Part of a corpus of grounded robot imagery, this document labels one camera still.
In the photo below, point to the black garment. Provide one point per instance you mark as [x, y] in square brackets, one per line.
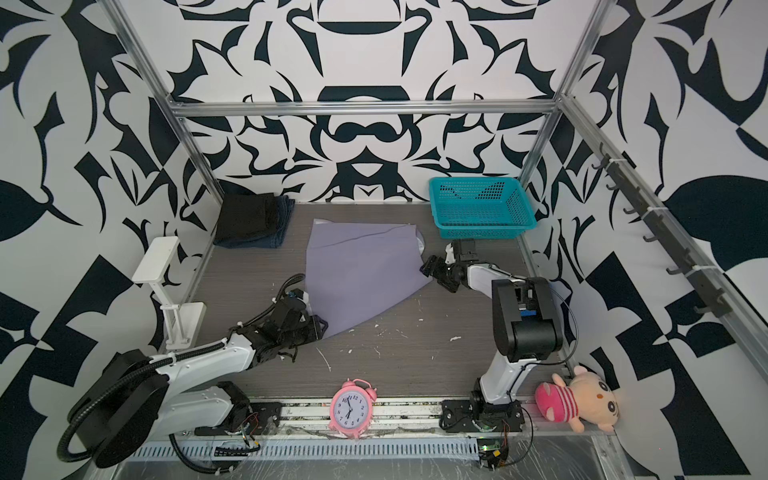
[246, 217]

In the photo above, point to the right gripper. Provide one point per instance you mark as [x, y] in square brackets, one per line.
[434, 267]

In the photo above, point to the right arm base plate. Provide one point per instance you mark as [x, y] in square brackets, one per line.
[470, 416]

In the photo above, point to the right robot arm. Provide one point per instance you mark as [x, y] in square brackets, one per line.
[527, 331]

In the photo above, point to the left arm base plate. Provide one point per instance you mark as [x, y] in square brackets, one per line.
[258, 418]

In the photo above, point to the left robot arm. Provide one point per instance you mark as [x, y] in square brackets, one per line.
[139, 396]

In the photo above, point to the small green circuit board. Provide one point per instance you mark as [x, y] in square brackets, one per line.
[492, 453]

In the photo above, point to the pink plush pig toy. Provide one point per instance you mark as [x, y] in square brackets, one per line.
[587, 398]

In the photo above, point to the dark blue denim skirt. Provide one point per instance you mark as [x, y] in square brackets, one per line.
[286, 206]

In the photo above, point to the lavender garment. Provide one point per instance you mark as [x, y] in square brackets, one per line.
[356, 271]

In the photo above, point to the white slotted cable duct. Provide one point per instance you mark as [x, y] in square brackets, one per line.
[465, 449]

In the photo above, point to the teal plastic basket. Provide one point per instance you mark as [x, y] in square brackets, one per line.
[488, 208]

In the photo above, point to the black coat hook rail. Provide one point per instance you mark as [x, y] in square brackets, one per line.
[688, 259]

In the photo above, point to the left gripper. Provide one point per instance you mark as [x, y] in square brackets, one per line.
[316, 325]

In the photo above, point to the pink alarm clock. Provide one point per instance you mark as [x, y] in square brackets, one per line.
[351, 408]

